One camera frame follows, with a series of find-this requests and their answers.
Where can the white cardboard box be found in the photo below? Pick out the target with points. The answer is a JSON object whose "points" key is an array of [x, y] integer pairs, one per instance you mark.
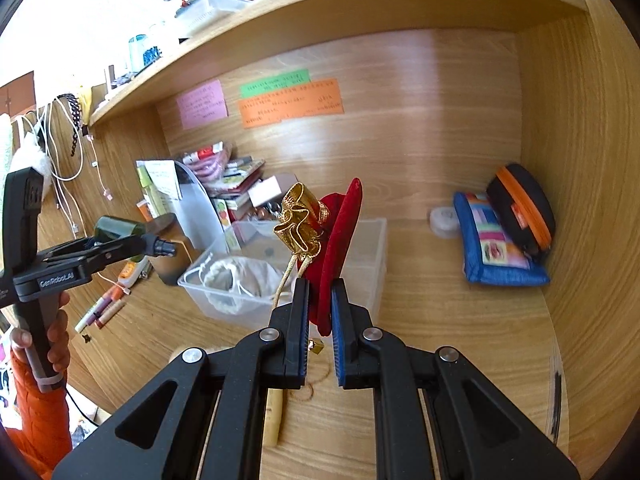
{"points": [[265, 191]]}

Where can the clear plastic bin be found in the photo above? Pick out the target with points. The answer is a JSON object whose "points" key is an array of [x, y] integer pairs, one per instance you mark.
{"points": [[365, 255]]}

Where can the pink paper note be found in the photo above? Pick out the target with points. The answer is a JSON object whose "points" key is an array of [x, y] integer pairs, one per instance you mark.
{"points": [[202, 105]]}

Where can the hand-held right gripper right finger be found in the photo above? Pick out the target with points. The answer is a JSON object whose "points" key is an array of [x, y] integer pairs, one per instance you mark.
{"points": [[337, 345]]}

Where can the pink white tube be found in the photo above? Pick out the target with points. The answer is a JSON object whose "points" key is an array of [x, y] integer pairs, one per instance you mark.
{"points": [[92, 312], [111, 314]]}

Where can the white plush cloth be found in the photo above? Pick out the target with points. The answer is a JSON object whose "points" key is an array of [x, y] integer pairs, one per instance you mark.
{"points": [[30, 160]]}

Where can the wooden desktop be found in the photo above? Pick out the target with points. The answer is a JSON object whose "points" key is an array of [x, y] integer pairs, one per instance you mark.
{"points": [[425, 320]]}

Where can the black case orange zip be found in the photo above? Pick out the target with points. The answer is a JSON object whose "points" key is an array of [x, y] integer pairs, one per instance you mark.
{"points": [[530, 200]]}

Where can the red striped packet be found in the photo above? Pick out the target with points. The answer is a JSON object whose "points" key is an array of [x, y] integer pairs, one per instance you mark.
{"points": [[205, 160]]}

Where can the blue patchwork pouch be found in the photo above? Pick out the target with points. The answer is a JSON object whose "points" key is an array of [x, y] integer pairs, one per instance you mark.
{"points": [[490, 255]]}

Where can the dark green spray bottle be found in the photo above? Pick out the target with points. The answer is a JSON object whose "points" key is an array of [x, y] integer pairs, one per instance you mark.
{"points": [[117, 227]]}

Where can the frosted plastic organizer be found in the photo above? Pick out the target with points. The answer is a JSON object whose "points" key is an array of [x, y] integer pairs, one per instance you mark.
{"points": [[200, 210]]}

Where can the red velvet pouch gold ribbon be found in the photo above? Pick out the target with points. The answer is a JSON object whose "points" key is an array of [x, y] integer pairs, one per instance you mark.
{"points": [[340, 240]]}

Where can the wooden shelf board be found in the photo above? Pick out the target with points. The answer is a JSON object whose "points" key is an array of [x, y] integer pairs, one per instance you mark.
{"points": [[350, 10]]}

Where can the white plastic basket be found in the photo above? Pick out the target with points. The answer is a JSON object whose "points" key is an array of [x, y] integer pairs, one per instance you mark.
{"points": [[205, 12]]}

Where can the teal glass cup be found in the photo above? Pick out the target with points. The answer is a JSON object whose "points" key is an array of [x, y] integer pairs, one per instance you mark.
{"points": [[137, 52]]}

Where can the white round cap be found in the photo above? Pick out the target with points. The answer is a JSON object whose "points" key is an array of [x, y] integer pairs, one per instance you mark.
{"points": [[442, 222]]}

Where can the orange white tube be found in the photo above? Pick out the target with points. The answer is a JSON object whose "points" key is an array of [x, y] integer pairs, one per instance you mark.
{"points": [[132, 272]]}

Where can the person's left forearm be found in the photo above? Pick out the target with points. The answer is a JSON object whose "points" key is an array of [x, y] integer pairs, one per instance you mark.
{"points": [[40, 420]]}

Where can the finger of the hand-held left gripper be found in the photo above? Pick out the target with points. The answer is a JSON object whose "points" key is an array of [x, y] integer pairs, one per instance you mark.
{"points": [[100, 264], [120, 246]]}

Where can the person's left hand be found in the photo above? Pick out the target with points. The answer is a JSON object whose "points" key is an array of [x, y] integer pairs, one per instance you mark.
{"points": [[59, 345]]}

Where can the black beaded headband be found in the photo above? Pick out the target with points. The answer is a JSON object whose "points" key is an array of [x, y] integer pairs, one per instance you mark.
{"points": [[76, 115]]}

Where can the green paper note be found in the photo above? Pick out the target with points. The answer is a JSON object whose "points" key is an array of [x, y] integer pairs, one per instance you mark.
{"points": [[275, 82]]}

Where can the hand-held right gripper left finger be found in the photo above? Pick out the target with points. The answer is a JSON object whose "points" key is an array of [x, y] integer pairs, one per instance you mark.
{"points": [[301, 340]]}

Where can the fruit printed box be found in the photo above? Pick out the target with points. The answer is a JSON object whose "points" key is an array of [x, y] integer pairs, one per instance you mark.
{"points": [[223, 220]]}

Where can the orange paper note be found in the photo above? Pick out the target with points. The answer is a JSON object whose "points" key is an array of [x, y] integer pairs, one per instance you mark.
{"points": [[295, 107]]}

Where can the yellow printed packet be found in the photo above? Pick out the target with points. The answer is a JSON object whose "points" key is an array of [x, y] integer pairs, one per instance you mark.
{"points": [[245, 172]]}

